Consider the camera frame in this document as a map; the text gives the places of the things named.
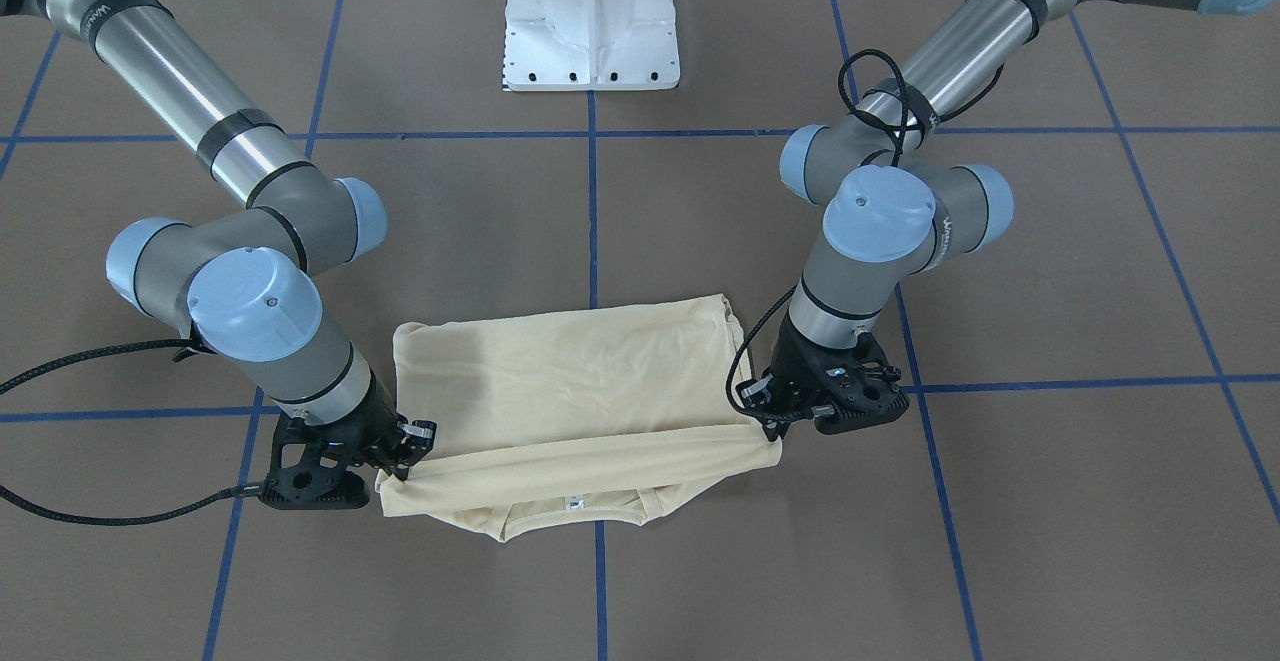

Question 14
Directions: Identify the cream long sleeve shirt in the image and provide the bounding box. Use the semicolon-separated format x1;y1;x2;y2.
375;295;782;542

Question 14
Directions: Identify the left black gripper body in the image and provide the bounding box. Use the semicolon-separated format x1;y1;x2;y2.
765;322;881;420

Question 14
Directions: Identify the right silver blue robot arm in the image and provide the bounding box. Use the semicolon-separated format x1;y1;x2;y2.
3;0;434;479

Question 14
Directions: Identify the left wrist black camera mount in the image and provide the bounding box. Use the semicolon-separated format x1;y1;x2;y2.
814;347;910;436

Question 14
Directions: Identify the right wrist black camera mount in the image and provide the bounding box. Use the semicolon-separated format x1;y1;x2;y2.
259;412;371;510

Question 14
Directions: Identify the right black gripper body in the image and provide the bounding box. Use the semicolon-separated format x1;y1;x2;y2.
340;377;412;471

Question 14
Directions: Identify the white pedestal column base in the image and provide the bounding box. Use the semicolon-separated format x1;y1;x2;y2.
502;0;681;92

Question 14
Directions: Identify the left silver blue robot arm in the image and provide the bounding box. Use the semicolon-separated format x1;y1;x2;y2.
726;0;1275;442

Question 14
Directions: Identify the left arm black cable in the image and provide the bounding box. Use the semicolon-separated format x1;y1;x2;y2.
726;0;1011;416

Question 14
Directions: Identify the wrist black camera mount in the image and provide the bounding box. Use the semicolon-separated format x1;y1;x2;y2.
259;412;371;510
814;347;910;436

